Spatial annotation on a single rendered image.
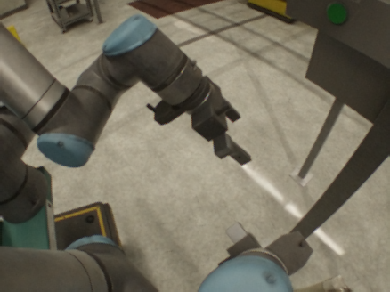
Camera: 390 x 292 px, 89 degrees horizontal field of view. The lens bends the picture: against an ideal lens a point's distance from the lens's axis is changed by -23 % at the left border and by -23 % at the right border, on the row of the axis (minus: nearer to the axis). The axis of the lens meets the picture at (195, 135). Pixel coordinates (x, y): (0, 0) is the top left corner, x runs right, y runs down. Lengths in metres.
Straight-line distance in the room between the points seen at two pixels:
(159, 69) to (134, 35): 0.07
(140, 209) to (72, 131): 1.07
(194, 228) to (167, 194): 0.25
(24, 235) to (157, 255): 0.74
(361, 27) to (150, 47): 0.31
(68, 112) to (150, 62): 0.15
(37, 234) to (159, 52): 0.57
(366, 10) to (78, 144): 0.44
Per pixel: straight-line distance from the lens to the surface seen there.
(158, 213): 1.38
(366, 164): 0.55
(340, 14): 0.39
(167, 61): 0.41
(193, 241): 1.31
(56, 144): 0.38
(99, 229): 1.06
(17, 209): 0.75
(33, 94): 0.38
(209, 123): 0.45
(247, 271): 0.23
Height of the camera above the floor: 1.26
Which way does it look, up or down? 50 degrees down
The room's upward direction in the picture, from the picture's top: 2 degrees counter-clockwise
